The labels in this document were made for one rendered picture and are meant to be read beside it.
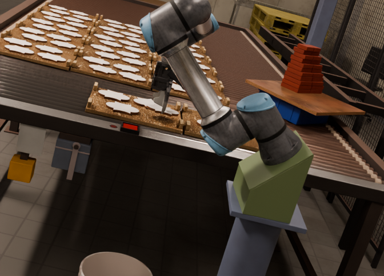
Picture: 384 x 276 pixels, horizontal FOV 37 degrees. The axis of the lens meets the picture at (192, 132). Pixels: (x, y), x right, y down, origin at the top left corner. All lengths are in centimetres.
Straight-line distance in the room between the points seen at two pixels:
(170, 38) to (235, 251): 80
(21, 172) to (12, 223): 100
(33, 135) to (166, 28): 75
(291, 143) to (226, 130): 23
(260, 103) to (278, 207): 36
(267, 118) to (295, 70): 142
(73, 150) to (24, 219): 117
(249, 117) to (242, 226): 41
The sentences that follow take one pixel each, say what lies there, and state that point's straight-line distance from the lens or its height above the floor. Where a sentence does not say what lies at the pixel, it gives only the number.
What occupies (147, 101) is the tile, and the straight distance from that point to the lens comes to 266.
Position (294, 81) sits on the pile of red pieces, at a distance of 334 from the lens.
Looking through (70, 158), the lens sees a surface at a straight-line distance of 233.
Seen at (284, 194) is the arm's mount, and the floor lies 97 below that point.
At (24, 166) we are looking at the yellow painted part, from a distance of 237.
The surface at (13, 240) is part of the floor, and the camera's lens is 320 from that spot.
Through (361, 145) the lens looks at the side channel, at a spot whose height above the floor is 95.
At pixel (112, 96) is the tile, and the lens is 259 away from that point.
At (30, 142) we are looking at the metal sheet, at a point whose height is 78.
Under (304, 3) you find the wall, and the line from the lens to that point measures 1193.
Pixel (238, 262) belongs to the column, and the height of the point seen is 65.
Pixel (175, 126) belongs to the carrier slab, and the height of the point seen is 94.
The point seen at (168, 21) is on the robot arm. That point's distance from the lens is 189.
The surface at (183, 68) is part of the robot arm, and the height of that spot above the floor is 128.
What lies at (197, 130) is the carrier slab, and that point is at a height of 94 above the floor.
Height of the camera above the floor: 167
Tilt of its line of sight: 17 degrees down
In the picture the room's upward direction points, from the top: 16 degrees clockwise
